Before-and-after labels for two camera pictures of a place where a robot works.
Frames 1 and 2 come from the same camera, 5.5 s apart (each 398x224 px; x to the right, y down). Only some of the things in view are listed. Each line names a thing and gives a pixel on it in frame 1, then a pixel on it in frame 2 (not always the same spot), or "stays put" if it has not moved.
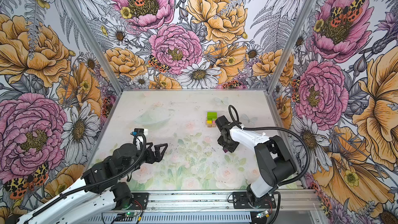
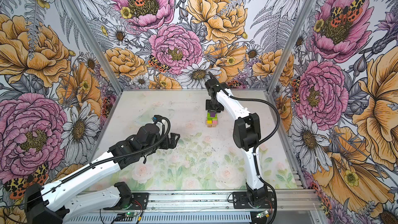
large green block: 212,116 stays put
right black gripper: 230,149 -> 210,109
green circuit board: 129,214 stays put
